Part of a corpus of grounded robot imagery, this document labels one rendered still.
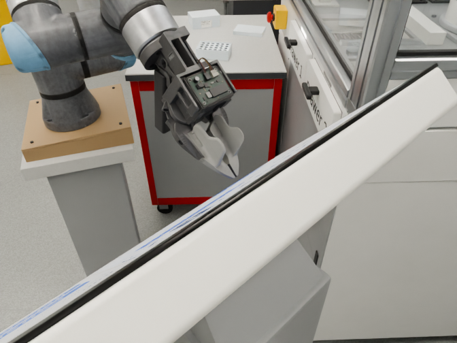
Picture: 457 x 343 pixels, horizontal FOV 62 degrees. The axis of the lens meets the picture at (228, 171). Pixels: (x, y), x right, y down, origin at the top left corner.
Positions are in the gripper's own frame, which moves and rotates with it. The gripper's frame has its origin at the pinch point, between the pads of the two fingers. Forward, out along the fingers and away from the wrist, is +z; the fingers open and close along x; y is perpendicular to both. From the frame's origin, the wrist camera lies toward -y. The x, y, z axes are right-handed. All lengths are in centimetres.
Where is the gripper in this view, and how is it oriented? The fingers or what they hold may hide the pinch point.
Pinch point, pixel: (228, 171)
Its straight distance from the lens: 56.4
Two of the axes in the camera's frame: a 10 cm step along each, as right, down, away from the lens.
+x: 7.3, -4.4, 5.2
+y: 4.4, -2.8, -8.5
